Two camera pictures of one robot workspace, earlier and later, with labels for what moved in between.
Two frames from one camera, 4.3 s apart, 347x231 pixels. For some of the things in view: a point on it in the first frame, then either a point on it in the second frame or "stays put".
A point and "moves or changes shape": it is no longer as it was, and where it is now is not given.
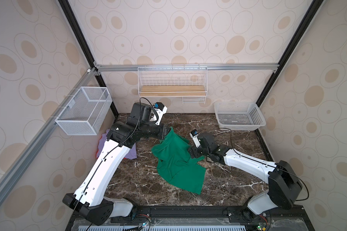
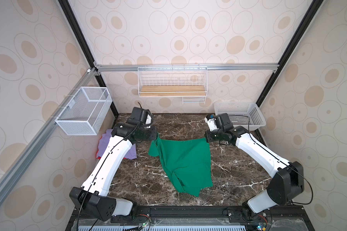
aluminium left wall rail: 6,182 stays put
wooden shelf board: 172,88 stays put
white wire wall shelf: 190,83 stays put
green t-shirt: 177,165 moves or changes shape
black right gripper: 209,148 to 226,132
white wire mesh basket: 84,115 stays put
